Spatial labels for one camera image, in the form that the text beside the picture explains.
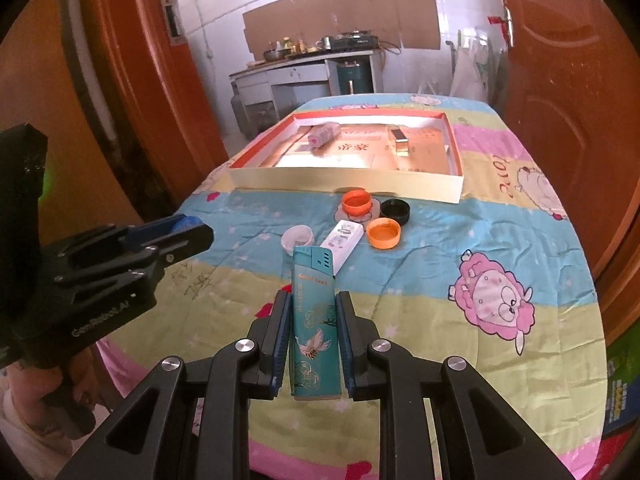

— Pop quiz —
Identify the teal lighter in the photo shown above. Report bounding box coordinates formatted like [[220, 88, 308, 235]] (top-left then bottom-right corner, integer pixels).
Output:
[[290, 246, 342, 400]]

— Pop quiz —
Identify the white bottle cap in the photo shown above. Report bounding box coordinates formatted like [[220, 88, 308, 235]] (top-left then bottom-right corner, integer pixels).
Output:
[[281, 224, 314, 256]]

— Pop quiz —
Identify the white hello kitty lighter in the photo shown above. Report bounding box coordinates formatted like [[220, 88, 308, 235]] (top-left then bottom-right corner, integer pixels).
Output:
[[320, 220, 364, 275]]

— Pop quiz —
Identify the light orange bottle cap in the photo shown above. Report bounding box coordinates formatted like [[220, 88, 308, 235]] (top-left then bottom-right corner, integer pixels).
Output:
[[367, 217, 401, 250]]

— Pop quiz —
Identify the gold lighter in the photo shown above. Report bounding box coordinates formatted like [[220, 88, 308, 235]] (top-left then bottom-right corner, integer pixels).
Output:
[[388, 127, 410, 156]]

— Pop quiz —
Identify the person's left hand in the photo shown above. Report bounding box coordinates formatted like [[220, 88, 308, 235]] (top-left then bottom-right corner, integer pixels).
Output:
[[6, 349, 99, 440]]

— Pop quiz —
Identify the cartoon sheep tablecloth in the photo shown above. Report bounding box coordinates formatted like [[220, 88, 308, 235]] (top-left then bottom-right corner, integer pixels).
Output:
[[99, 94, 606, 478]]

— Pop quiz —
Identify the black bottle cap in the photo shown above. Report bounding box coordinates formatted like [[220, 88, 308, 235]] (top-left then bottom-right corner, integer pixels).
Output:
[[380, 198, 411, 226]]

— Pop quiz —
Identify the white kitchen counter cabinet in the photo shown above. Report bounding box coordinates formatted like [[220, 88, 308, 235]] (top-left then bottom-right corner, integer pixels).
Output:
[[229, 49, 384, 140]]

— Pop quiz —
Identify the orange-rimmed cardboard tray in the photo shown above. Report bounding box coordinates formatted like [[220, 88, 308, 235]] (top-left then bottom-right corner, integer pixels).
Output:
[[229, 107, 464, 204]]

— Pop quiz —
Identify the green cardboard box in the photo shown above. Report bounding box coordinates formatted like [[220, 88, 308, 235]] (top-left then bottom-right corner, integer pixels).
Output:
[[603, 323, 640, 437]]

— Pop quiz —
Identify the green air fryer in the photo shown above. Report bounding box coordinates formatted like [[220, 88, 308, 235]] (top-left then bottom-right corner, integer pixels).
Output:
[[336, 58, 373, 94]]

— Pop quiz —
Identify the black gas stove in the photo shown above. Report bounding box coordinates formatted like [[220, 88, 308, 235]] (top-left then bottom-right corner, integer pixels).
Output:
[[329, 30, 378, 52]]

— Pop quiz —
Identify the white plastic sack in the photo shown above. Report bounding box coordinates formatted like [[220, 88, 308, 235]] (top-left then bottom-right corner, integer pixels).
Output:
[[449, 35, 492, 104]]

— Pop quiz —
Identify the wooden door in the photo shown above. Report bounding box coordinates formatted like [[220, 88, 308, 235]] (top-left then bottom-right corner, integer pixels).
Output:
[[491, 0, 640, 281]]

